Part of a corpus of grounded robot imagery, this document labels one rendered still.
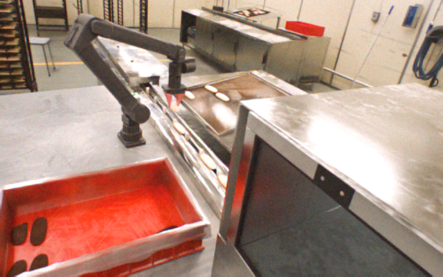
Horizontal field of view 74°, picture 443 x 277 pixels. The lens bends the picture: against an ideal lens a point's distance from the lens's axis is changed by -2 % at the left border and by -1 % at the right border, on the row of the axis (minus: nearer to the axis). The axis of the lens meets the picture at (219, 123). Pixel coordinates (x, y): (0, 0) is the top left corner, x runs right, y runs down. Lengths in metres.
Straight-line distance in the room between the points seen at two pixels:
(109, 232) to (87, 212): 0.11
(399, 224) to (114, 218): 0.77
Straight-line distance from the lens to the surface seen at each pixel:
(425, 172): 0.42
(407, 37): 4.76
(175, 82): 1.30
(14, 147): 1.35
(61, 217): 0.97
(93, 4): 8.29
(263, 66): 4.08
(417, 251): 0.33
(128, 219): 0.93
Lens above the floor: 1.48
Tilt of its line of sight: 26 degrees down
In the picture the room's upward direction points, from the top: 7 degrees clockwise
